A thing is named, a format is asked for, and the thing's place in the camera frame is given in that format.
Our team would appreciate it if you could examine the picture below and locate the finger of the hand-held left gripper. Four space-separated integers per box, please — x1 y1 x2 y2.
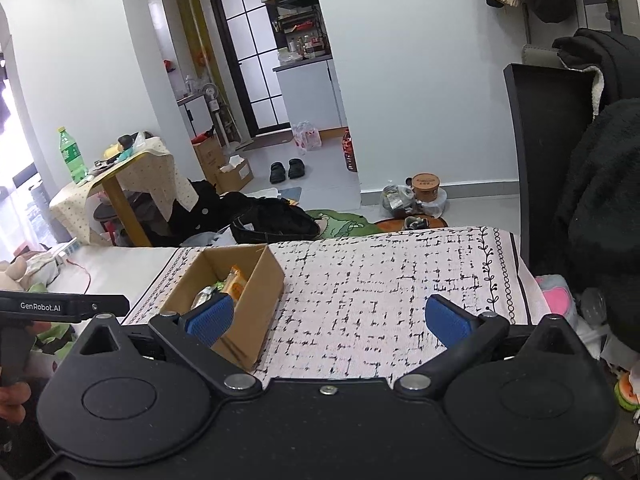
85 296 131 321

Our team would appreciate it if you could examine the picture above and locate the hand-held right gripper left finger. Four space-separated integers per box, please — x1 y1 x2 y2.
75 294 263 395

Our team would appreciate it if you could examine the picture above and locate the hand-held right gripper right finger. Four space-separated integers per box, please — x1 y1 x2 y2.
395 294 596 392

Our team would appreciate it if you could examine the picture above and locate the white snack packet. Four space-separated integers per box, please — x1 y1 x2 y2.
191 286 221 311

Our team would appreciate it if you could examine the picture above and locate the orange snack packet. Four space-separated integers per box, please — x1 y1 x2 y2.
220 266 248 306

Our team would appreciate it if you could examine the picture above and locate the brown cardboard box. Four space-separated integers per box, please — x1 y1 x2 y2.
159 243 286 372

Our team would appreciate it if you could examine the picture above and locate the person's left hand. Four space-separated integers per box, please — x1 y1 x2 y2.
0 381 30 426

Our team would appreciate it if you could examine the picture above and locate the beige and green plush toy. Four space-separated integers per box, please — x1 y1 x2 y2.
0 255 31 291

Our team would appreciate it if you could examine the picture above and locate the white bed sheet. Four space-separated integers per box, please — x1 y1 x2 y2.
47 245 181 323

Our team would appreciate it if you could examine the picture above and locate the white black printed blanket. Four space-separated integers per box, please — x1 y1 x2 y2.
122 226 550 378

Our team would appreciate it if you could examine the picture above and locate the dark round stool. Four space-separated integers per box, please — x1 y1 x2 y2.
92 192 161 241

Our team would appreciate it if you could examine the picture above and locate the yellow wooden table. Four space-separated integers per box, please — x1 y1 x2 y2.
87 152 153 247

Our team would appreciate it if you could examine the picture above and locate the black clothes pile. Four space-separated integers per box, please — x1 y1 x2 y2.
165 179 261 248

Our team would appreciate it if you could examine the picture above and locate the pink plush toy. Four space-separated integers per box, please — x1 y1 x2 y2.
534 274 583 328

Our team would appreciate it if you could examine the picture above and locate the orange rug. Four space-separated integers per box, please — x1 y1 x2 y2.
372 214 448 233

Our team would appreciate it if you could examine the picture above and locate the clear plastic bag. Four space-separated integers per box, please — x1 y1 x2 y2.
412 190 448 218

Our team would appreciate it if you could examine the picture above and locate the black bag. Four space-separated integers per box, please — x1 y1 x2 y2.
230 197 322 245

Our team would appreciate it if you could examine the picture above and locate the grey plastic trash bag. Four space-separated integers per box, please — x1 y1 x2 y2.
382 185 416 218

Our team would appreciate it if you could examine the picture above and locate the brown round tub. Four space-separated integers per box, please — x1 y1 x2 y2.
411 172 441 202

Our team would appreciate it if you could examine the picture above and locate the small side table with cloth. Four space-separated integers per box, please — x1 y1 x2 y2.
49 136 198 246

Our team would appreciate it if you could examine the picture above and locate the green frog rug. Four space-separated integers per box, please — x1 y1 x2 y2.
305 208 383 240

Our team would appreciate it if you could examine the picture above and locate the clear plastic container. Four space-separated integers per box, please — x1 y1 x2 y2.
580 287 608 326

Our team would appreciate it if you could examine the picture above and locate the open cardboard box with paper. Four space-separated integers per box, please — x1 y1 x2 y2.
215 156 255 193

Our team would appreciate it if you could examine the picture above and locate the green plastic bottle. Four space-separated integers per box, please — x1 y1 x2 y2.
56 126 90 184

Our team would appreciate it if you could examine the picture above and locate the tall cardboard box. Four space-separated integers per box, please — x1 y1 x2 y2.
192 135 226 186

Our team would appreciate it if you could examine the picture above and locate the doll figure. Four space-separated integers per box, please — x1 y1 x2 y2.
102 132 141 161

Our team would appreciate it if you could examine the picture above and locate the black panel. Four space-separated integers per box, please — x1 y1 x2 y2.
504 62 601 271

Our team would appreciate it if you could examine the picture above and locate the watermelon plush toy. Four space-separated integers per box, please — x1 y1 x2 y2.
614 375 640 411

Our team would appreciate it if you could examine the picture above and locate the white low cabinet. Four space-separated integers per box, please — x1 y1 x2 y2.
177 95 211 141

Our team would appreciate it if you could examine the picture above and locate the white standing fan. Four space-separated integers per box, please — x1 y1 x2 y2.
200 80 241 153

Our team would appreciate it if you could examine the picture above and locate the white kitchen cabinet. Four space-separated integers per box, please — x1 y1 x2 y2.
272 55 348 131

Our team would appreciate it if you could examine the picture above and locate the black framed glass door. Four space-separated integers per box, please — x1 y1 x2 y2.
207 0 292 137

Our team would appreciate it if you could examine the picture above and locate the group of kitchen bottles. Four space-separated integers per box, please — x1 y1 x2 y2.
272 7 331 66

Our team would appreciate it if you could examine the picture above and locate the red cable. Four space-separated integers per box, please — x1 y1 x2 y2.
65 257 93 293

